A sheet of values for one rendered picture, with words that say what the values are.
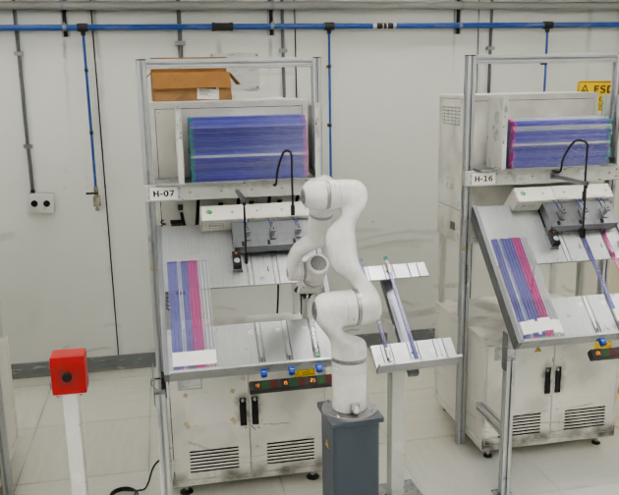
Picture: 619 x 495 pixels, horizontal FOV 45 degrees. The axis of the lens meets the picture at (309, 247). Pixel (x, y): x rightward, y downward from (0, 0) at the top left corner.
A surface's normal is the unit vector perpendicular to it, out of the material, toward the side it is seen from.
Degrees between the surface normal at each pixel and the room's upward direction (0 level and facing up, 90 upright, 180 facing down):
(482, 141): 90
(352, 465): 90
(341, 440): 90
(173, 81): 80
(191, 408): 90
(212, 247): 43
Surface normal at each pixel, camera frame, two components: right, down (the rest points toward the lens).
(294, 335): 0.12, -0.57
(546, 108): 0.19, 0.21
